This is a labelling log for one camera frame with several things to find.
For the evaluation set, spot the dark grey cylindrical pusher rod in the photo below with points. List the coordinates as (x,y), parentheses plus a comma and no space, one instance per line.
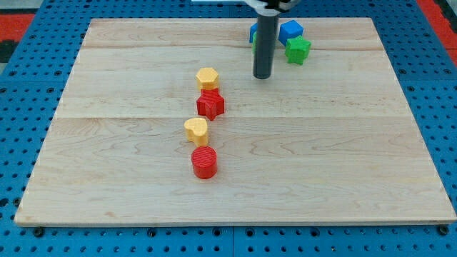
(265,46)

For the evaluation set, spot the yellow hexagon block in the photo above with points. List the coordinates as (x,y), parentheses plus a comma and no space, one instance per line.
(207,78)

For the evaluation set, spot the yellow heart block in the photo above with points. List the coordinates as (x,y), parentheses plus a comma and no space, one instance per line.
(196,131)

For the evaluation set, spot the green block behind rod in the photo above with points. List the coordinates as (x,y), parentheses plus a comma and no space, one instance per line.
(253,43)

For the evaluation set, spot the red star block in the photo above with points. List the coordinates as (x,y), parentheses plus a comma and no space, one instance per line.
(210,104)

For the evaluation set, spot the green star block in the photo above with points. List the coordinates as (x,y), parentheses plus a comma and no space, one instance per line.
(297,50)

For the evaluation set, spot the blue cube block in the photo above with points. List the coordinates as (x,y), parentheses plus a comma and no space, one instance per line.
(289,30)

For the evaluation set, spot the wooden board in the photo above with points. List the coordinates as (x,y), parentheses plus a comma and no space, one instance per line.
(331,142)

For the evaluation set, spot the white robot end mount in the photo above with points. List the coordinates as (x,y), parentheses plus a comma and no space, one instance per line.
(271,7)

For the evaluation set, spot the blue block behind rod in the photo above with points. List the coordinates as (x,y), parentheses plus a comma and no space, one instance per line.
(252,32)

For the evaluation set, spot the red cylinder block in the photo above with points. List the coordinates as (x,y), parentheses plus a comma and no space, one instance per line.
(204,161)

